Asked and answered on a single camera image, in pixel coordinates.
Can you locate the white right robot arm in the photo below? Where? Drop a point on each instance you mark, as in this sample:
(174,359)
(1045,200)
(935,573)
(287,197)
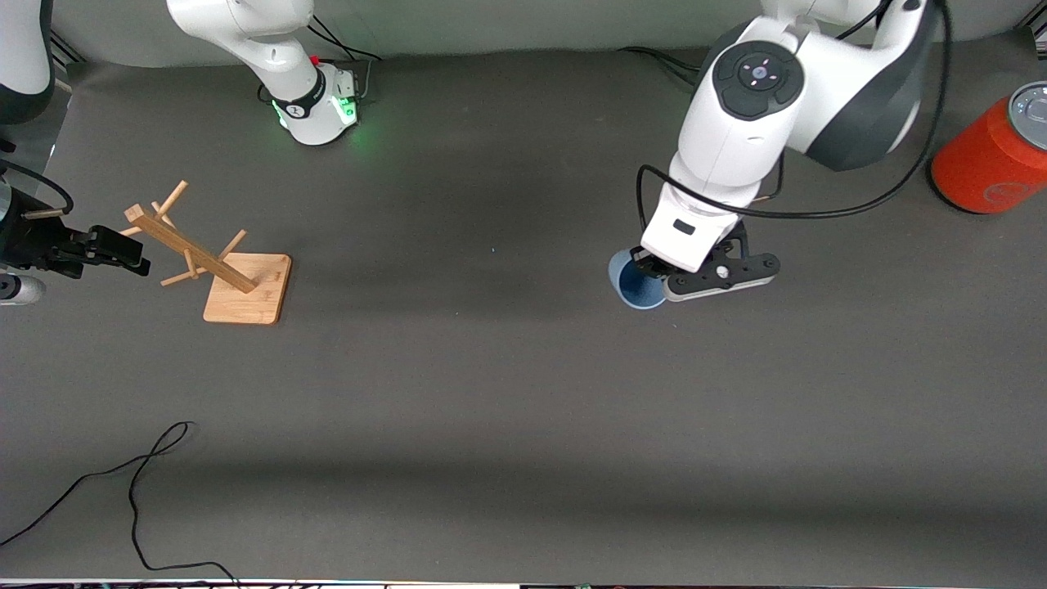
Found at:
(270,49)

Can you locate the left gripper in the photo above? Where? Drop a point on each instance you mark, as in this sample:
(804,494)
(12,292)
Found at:
(647,264)

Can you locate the aluminium frame rail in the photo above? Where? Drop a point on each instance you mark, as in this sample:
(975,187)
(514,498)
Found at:
(65,49)

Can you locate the light blue cup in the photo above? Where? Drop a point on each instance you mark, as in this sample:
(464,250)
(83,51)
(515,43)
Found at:
(634,286)

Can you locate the wooden mug tree stand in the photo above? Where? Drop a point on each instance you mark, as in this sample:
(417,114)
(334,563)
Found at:
(245,298)

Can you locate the orange cylindrical can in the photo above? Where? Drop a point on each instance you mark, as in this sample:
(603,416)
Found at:
(981,155)

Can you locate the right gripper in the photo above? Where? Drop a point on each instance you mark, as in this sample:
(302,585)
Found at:
(27,242)

